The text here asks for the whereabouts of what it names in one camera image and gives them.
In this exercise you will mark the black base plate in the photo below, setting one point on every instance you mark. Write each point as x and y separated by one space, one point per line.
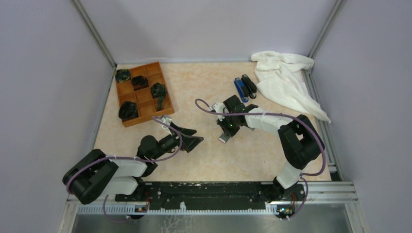
218 196

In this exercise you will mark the dark rolled tie front left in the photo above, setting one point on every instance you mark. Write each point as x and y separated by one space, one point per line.
122 75

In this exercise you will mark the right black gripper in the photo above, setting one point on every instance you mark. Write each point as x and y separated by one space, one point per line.
230 132

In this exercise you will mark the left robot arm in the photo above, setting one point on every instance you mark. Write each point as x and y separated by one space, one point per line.
99 174

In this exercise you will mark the blue stapler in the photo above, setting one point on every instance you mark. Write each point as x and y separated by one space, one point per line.
241 89

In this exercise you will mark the dark rolled tie front right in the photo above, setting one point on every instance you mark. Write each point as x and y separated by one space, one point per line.
128 110

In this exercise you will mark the black stapler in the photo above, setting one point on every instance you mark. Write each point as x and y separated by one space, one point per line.
250 86

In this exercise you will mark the orange wooden divided tray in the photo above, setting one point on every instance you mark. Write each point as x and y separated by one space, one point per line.
146 105

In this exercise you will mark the dark rolled tie middle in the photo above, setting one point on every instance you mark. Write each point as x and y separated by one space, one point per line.
139 82

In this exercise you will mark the dark rolled tie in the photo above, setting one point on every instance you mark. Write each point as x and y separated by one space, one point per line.
128 110
139 82
122 75
158 90

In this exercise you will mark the white towel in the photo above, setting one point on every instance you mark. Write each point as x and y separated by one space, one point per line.
279 80

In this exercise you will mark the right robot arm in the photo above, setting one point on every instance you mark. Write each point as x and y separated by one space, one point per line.
300 142

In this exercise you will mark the staple box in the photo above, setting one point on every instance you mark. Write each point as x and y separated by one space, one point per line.
224 138

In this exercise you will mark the aluminium frame rail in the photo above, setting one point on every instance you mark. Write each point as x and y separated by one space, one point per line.
316 193

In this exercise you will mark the dark rolled tie back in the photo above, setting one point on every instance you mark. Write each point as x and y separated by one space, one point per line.
158 90

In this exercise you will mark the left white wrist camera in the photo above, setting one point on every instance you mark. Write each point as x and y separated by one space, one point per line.
166 121

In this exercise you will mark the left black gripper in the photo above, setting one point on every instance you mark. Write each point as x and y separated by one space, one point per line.
189 142

